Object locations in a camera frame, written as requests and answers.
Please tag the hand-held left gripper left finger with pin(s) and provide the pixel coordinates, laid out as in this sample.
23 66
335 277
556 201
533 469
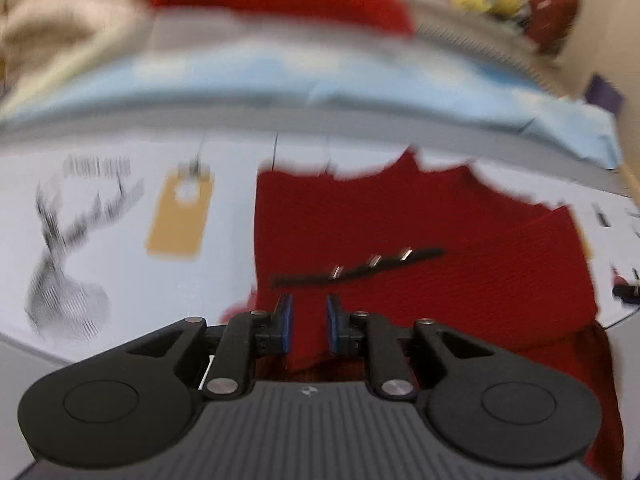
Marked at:
286 321

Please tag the deer printed bed sheet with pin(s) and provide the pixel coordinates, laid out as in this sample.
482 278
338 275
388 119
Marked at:
125 280

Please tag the dark red cushion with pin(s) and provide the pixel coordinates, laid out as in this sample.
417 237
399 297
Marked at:
552 17

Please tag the dark red knit sweater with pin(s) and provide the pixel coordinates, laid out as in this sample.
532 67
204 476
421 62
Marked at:
450 220

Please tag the folded cream fleece blanket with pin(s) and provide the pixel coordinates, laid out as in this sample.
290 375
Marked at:
55 20

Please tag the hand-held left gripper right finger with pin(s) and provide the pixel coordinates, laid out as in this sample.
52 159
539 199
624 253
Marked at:
333 322

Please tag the purple bag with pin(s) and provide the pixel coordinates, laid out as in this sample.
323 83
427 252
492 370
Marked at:
606 96

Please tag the wooden bed frame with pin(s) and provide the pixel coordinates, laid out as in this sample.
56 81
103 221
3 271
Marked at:
631 182

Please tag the grey bed mat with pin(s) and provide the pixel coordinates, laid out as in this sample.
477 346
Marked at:
20 410

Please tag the light blue bed sheet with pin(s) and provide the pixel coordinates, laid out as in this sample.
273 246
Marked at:
225 80

